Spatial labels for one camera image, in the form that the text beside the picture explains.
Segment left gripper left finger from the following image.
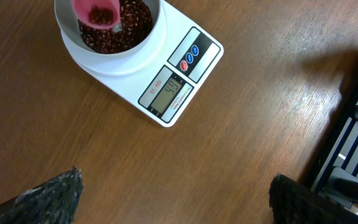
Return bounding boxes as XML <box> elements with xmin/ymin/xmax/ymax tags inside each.
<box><xmin>0</xmin><ymin>167</ymin><xmax>84</xmax><ymax>224</ymax></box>

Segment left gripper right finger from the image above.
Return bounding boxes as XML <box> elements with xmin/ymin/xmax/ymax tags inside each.
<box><xmin>269</xmin><ymin>174</ymin><xmax>358</xmax><ymax>224</ymax></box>

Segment pink measuring scoop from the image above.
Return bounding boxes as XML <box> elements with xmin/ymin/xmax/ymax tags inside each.
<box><xmin>71</xmin><ymin>0</ymin><xmax>121</xmax><ymax>29</ymax></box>

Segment white digital kitchen scale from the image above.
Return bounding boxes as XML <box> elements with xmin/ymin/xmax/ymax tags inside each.
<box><xmin>61</xmin><ymin>1</ymin><xmax>224</xmax><ymax>127</ymax></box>

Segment black metal rack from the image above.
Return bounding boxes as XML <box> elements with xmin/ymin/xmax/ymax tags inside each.
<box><xmin>304</xmin><ymin>67</ymin><xmax>358</xmax><ymax>208</ymax></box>

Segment white round bowl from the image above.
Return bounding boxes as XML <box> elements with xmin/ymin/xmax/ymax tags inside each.
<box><xmin>54</xmin><ymin>0</ymin><xmax>166</xmax><ymax>59</ymax></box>

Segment red beans in bowl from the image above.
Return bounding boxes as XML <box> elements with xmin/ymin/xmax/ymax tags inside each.
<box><xmin>78</xmin><ymin>0</ymin><xmax>153</xmax><ymax>54</ymax></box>

